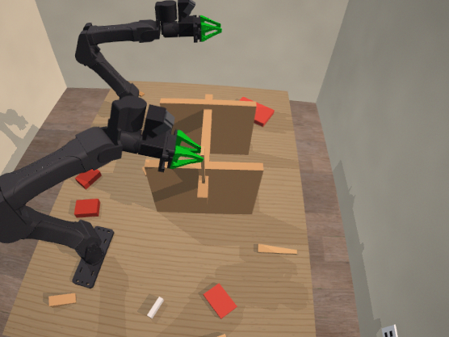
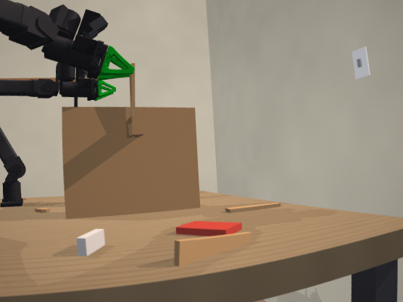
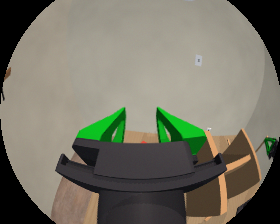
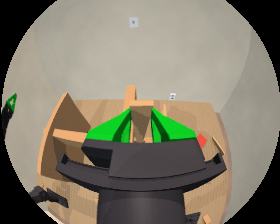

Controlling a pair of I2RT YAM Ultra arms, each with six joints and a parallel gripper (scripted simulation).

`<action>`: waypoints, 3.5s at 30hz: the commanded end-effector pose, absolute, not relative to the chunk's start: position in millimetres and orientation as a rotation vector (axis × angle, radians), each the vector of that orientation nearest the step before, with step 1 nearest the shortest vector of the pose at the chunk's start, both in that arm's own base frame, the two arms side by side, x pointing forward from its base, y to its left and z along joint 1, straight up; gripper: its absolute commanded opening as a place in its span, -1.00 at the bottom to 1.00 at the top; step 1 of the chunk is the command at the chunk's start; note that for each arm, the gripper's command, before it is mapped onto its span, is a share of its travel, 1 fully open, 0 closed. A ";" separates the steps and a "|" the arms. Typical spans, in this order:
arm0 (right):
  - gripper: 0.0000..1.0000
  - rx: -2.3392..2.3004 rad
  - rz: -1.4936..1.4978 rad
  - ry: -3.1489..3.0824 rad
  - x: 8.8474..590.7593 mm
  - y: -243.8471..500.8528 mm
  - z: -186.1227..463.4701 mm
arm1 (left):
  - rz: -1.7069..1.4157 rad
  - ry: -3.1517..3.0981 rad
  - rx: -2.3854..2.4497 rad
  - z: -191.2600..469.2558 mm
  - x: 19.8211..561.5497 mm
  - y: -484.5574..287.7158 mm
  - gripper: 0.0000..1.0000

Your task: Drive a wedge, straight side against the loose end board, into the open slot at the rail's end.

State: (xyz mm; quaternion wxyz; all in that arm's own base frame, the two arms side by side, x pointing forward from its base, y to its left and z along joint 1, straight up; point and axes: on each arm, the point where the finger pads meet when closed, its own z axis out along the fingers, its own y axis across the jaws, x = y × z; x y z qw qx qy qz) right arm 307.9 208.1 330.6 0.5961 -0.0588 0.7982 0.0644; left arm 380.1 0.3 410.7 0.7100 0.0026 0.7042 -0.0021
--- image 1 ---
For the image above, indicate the brown wooden board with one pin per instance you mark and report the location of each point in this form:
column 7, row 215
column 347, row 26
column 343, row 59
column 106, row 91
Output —
column 232, row 122
column 232, row 187

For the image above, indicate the small white rectangular block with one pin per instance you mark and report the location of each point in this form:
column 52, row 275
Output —
column 155, row 307

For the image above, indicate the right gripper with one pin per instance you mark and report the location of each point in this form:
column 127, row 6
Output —
column 177, row 151

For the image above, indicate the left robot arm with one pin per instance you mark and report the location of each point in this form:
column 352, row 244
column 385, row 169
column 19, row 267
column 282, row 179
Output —
column 88, row 52

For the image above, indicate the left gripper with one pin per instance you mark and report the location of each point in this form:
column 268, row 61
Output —
column 199, row 24

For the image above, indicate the orange rectangular block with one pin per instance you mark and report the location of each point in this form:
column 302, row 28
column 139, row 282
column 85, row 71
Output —
column 60, row 300

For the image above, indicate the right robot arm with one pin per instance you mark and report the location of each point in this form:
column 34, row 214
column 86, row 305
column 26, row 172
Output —
column 91, row 149

